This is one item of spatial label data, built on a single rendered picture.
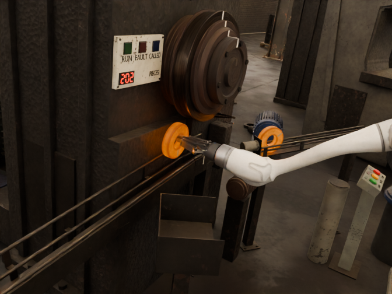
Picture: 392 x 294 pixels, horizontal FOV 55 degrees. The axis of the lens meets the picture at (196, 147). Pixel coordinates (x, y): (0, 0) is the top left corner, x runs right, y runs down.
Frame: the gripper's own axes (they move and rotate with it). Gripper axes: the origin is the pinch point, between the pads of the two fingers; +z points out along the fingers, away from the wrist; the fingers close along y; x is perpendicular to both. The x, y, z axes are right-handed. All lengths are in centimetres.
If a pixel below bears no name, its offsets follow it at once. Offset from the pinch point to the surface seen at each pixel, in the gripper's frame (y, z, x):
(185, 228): -22.1, -22.8, -22.5
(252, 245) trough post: 67, -26, -82
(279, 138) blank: 71, -23, -12
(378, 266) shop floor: 101, -96, -80
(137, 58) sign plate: -16.0, 11.9, 31.4
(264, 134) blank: 62, -17, -9
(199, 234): -21.6, -28.9, -22.5
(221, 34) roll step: 14.0, -4.7, 42.6
